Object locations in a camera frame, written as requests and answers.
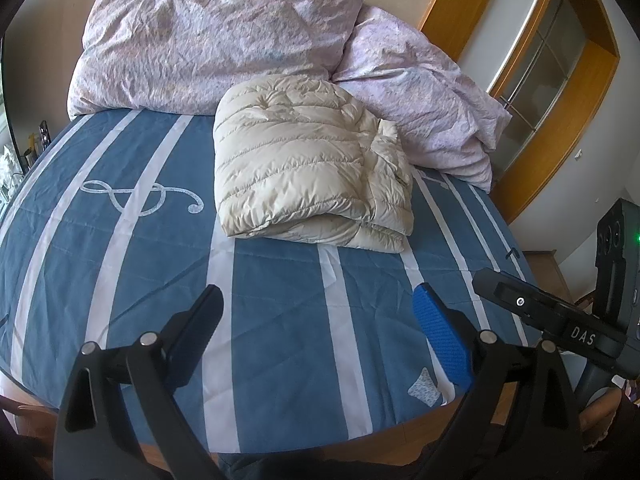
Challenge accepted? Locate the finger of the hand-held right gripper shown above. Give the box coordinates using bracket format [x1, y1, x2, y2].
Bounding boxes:
[472, 267, 564, 334]

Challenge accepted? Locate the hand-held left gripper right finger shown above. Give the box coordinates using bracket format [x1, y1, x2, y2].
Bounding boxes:
[412, 283, 583, 480]

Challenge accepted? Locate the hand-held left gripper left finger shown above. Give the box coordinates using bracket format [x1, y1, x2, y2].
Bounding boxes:
[52, 284, 226, 480]

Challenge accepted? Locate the cream quilted down jacket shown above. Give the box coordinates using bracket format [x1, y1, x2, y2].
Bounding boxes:
[212, 74, 416, 255]

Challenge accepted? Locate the person's right hand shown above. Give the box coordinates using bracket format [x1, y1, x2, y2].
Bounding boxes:
[581, 391, 627, 444]

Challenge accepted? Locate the wooden bedside table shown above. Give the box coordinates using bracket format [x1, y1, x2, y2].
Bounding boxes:
[526, 249, 577, 305]

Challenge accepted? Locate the blue white striped bedsheet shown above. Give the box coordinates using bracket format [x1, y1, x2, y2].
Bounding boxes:
[0, 107, 543, 456]

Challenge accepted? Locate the pink floral pillow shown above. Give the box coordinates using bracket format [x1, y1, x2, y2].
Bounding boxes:
[331, 5, 513, 193]
[66, 0, 365, 120]

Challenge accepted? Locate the flat screen television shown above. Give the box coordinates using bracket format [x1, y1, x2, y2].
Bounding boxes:
[0, 95, 22, 166]

